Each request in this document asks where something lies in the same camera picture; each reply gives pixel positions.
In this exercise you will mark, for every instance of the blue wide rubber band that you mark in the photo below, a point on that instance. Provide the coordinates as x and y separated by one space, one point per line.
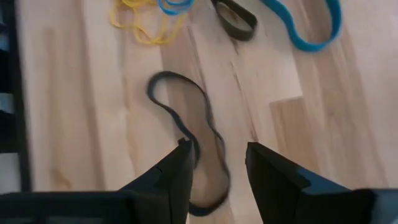
292 29

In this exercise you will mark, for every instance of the blue thin rubber band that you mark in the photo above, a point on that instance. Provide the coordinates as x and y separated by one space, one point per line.
169 12

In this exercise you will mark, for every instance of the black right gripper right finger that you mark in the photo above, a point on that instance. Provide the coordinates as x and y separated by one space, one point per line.
280 193

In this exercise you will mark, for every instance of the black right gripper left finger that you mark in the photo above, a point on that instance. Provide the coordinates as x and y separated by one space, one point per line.
174 186

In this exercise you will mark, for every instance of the black wide rubber band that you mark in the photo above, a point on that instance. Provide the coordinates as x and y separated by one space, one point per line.
253 21
148 88

